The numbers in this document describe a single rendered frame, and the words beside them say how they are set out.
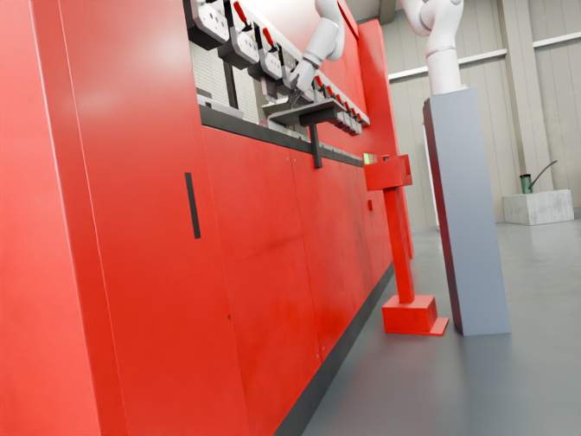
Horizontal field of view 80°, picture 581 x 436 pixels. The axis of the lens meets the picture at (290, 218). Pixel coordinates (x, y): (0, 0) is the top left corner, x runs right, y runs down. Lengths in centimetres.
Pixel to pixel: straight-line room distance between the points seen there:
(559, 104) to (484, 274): 507
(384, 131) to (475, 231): 212
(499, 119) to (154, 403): 601
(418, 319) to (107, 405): 141
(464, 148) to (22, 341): 150
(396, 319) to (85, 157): 149
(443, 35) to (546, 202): 388
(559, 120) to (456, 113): 491
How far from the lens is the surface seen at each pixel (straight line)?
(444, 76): 169
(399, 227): 168
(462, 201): 159
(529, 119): 612
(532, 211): 530
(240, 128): 92
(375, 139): 356
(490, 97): 624
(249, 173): 91
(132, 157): 48
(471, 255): 162
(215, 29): 120
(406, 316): 170
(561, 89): 658
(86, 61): 48
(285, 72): 164
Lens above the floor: 62
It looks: 1 degrees down
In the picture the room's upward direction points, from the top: 9 degrees counter-clockwise
